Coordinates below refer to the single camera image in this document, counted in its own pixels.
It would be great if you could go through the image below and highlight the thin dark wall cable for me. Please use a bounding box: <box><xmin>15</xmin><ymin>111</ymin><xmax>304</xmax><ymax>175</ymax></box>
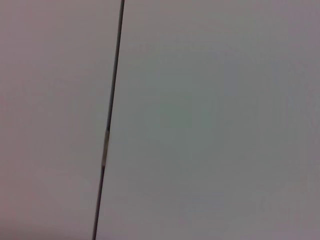
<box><xmin>91</xmin><ymin>0</ymin><xmax>126</xmax><ymax>240</ymax></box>

